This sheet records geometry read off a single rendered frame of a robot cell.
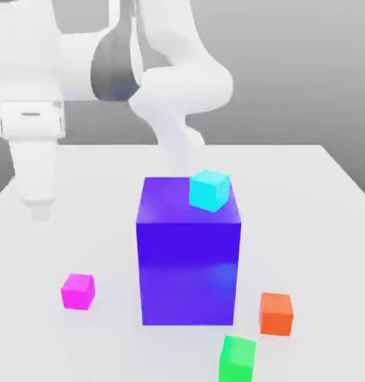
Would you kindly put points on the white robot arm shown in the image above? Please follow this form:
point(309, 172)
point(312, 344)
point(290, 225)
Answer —
point(182, 89)

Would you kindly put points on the small orange cube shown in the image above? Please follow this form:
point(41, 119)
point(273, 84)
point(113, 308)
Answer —
point(276, 316)

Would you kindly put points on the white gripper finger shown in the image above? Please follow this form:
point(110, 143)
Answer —
point(41, 213)

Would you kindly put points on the small magenta cube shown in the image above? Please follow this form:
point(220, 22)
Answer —
point(77, 294)

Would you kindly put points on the large purple box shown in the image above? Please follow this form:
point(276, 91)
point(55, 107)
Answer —
point(188, 268)

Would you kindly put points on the small green cube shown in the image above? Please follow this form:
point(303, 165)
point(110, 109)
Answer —
point(237, 361)

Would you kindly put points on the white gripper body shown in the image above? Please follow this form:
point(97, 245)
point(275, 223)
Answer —
point(35, 170)

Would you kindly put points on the small cyan cube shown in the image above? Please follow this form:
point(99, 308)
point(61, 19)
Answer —
point(207, 192)

